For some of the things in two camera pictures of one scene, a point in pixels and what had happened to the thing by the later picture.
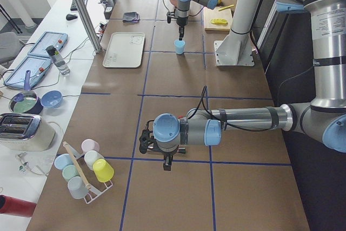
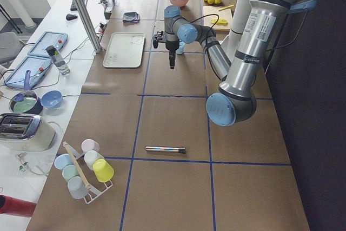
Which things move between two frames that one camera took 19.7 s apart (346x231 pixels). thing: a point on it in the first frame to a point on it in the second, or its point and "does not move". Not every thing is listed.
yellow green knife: [226, 7] does not move
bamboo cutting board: [217, 20] does not move
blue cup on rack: [63, 160] does not move
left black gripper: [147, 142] to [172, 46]
